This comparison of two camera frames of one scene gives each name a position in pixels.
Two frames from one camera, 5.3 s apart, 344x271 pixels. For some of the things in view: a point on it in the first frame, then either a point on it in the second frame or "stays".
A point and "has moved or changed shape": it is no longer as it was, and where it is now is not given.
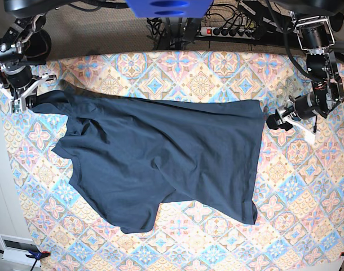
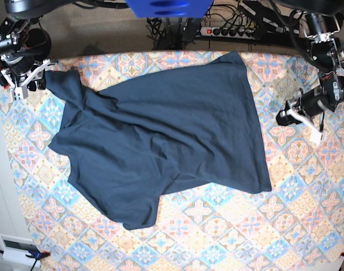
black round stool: [38, 48] stays
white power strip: [228, 32] stays
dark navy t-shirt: [126, 154] has moved or changed shape
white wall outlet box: [20, 249] stays
